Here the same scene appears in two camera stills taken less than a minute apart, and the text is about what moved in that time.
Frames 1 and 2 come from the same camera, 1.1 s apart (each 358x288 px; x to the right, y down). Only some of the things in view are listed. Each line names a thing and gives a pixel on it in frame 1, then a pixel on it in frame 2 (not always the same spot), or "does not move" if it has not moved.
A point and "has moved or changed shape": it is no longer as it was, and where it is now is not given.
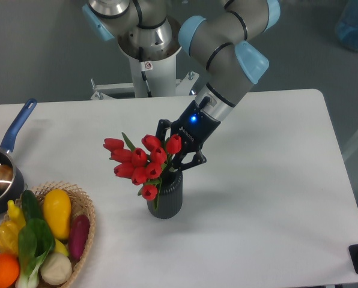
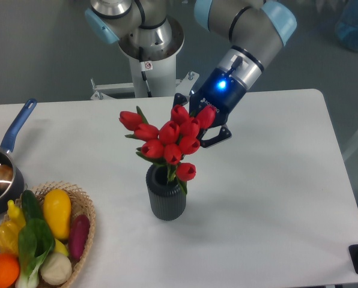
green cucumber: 31,206 does not move
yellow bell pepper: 6,236 does not move
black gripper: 194,126 to 219,90
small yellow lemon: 60,248 does not move
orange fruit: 3,270 does not move
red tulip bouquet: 143,164 has moved or changed shape
